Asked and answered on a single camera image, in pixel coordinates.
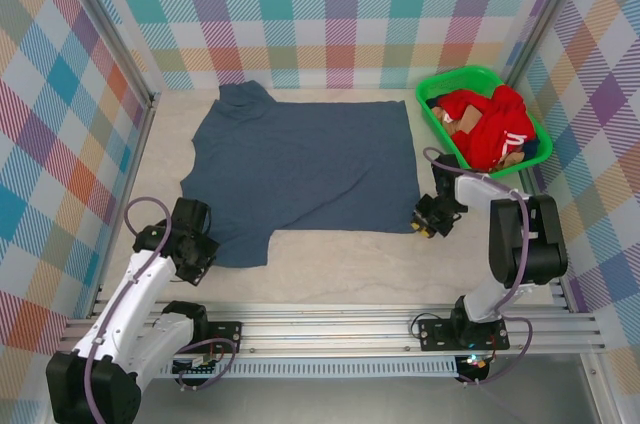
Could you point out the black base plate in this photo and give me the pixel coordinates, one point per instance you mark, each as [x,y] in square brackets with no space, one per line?
[225,336]
[435,334]

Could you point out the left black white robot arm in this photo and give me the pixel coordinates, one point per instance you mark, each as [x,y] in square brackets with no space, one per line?
[130,304]

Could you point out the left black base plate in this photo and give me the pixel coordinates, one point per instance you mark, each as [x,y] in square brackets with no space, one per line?
[225,336]

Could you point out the aluminium frame post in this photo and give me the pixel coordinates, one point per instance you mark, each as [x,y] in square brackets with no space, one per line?
[105,24]
[550,14]

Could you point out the right controller board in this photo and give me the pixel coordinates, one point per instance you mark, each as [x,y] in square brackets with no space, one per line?
[475,363]

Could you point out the blue t-shirt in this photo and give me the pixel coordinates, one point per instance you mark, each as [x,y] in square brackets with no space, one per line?
[300,164]

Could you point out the controller board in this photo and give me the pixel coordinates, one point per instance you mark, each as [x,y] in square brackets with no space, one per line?
[195,365]
[475,363]

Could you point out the red t-shirt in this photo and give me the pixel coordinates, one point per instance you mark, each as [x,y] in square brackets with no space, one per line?
[495,129]

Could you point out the green plastic basket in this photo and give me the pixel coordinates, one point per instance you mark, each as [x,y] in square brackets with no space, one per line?
[542,146]

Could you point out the left controller board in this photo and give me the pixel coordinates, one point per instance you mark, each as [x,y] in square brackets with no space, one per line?
[195,365]

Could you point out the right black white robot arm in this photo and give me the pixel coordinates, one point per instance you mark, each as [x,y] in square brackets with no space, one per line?
[540,244]

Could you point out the aluminium mounting rail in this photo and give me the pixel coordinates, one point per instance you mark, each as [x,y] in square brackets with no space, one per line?
[325,331]

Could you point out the dark navy t-shirt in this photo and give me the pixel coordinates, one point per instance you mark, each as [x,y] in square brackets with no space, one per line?
[531,147]

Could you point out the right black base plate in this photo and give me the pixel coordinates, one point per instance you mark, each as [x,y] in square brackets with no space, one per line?
[435,334]

